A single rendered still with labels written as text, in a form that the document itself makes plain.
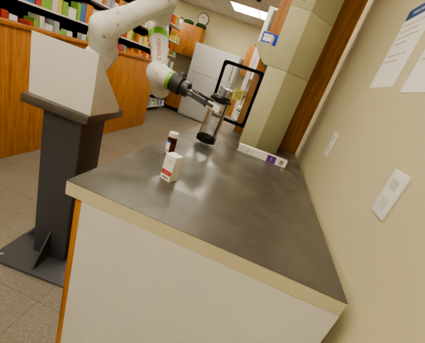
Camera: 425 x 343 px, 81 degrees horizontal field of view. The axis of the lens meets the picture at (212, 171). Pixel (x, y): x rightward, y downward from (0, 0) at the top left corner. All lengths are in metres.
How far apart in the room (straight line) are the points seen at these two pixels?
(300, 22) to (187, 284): 1.34
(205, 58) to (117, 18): 5.38
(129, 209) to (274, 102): 1.11
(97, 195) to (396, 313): 0.65
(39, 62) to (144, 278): 1.04
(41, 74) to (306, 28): 1.29
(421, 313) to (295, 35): 1.31
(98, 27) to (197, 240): 1.03
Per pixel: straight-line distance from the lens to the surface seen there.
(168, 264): 0.66
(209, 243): 0.59
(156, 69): 1.30
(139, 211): 0.61
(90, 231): 0.72
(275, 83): 1.51
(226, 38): 7.32
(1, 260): 1.84
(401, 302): 0.59
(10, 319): 1.60
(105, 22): 1.33
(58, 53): 1.32
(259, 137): 1.53
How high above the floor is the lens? 1.28
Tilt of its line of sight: 21 degrees down
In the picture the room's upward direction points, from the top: 20 degrees clockwise
